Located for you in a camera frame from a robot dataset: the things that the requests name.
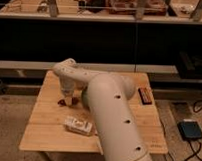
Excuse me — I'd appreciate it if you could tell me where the black foot pedal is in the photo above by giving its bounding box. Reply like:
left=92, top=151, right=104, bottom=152
left=177, top=121, right=202, bottom=141

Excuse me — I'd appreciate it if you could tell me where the clear plastic bottle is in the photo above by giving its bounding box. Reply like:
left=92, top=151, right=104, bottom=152
left=64, top=116, right=93, bottom=136

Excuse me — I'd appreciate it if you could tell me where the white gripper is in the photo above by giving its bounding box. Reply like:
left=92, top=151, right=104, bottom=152
left=61, top=82, right=75, bottom=106

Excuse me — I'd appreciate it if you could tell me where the green bowl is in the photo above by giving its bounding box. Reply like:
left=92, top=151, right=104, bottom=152
left=81, top=88, right=89, bottom=108

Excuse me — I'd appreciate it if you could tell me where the wooden table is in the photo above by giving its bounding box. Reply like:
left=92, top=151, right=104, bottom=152
left=19, top=71, right=168, bottom=154

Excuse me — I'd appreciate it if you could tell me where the cluttered background shelf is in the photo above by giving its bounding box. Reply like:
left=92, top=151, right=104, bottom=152
left=0, top=0, right=202, bottom=24

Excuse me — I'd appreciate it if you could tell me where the red pepper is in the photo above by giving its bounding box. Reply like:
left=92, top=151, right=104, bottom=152
left=58, top=97, right=79, bottom=106

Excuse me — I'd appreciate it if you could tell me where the grey bench rail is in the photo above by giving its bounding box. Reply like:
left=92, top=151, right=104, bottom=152
left=0, top=60, right=178, bottom=74

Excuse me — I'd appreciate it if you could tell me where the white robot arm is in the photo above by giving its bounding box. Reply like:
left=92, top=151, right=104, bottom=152
left=53, top=59, right=153, bottom=161

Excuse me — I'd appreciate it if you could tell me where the dark snack bar box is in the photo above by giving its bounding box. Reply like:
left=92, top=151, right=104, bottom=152
left=138, top=87, right=152, bottom=105

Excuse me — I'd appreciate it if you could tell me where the black cable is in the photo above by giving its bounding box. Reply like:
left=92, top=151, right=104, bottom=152
left=156, top=96, right=202, bottom=161

